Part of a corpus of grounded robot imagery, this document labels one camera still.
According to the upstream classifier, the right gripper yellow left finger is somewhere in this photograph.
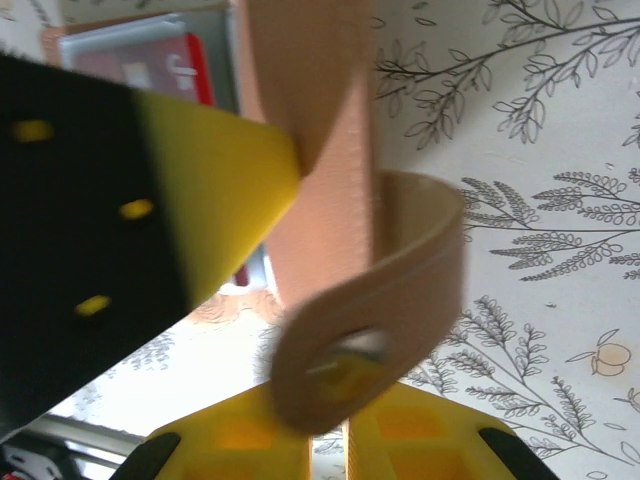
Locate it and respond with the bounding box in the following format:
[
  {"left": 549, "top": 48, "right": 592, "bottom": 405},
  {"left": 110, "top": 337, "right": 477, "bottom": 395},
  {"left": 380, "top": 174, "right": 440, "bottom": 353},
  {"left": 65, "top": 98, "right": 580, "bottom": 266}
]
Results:
[{"left": 107, "top": 384, "right": 315, "bottom": 480}]

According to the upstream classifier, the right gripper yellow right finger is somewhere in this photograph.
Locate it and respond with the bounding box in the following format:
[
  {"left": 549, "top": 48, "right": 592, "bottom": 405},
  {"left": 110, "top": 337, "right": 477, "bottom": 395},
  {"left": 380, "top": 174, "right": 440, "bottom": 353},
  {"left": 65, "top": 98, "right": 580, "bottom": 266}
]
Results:
[{"left": 343, "top": 383, "right": 552, "bottom": 480}]

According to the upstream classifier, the red credit card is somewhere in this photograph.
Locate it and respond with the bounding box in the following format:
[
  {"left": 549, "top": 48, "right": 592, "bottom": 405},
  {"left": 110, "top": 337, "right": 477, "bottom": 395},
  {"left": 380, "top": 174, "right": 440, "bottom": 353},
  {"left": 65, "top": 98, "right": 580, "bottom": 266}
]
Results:
[{"left": 69, "top": 32, "right": 217, "bottom": 109}]

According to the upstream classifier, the pink leather card holder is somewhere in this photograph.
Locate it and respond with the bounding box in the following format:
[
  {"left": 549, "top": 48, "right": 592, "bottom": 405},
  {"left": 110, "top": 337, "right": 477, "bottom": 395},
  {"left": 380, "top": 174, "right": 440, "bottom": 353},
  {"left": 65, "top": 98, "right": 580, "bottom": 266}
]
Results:
[{"left": 38, "top": 0, "right": 469, "bottom": 436}]

